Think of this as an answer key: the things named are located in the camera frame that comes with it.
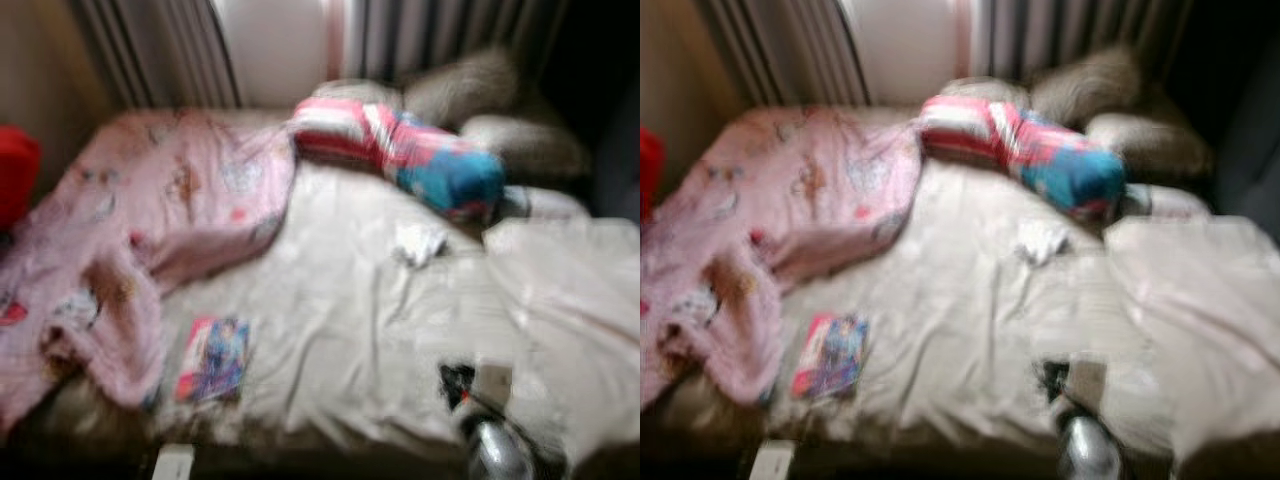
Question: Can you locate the colourful comic book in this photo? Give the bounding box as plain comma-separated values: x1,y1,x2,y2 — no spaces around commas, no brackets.
175,316,251,404
790,312,869,401

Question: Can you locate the flat beige pillow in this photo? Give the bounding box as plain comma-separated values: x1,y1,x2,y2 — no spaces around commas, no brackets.
940,78,1031,106
320,80,406,109

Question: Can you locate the red white blue bolster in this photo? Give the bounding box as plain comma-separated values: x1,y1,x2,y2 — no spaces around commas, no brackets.
290,97,506,223
918,95,1129,223

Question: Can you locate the pink cartoon print blanket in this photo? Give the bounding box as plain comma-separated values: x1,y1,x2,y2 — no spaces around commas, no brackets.
0,108,298,426
640,105,923,409

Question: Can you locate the wide beige pillow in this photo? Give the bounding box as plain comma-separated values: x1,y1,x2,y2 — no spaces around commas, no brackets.
1085,110,1216,181
460,112,591,181

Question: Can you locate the pink sheer curtain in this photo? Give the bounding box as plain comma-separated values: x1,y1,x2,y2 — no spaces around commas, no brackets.
322,0,351,83
952,0,979,81

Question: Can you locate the white crumpled cloth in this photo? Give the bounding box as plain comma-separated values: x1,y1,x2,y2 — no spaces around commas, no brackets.
392,220,449,268
1015,218,1071,266

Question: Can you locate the dark grey tufted headboard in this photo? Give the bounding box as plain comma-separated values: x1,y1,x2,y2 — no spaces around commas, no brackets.
590,70,641,221
1215,50,1280,246

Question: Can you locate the white striped pillow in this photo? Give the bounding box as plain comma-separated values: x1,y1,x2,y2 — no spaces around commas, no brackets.
1125,185,1213,221
500,188,591,221

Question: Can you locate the long red sofa cushion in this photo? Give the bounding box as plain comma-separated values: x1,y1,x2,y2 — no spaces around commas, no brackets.
0,125,43,231
640,128,666,223

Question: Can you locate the beige floral duvet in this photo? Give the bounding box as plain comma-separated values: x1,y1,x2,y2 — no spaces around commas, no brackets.
1103,213,1280,466
483,215,641,466

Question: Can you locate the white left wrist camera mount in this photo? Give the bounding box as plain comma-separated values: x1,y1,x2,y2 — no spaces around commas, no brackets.
748,440,796,480
152,443,196,480

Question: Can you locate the bed with beige floral sheet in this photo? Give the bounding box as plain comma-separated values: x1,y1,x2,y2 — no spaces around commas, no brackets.
0,105,641,471
640,105,1280,471

